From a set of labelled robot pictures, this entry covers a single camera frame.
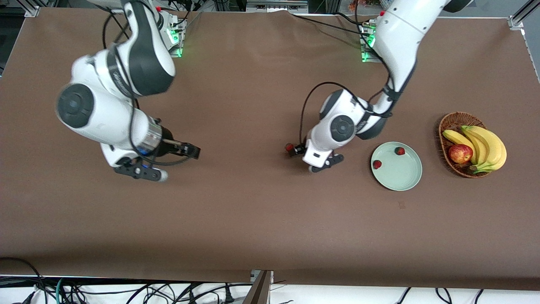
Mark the red apple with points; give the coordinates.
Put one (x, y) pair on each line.
(460, 153)

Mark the orange colourful object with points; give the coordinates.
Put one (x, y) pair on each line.
(356, 5)

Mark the brown wicker basket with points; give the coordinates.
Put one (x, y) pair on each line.
(453, 120)

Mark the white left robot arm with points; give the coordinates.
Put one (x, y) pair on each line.
(396, 33)

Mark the aluminium frame profile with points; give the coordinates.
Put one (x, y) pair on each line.
(31, 8)
(515, 21)

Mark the grey power strip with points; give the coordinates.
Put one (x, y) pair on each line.
(274, 6)

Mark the pale green round plate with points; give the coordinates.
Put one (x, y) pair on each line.
(398, 173)

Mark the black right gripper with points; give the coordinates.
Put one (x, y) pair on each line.
(171, 146)

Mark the red strawberry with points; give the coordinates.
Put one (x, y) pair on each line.
(399, 150)
(376, 164)
(289, 147)

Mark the brown table cover sheet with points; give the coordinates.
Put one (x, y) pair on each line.
(270, 219)

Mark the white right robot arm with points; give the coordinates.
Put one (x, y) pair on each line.
(105, 118)

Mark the aluminium frame post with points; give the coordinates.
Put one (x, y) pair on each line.
(259, 291)

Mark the yellow banana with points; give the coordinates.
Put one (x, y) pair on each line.
(481, 145)
(498, 152)
(455, 137)

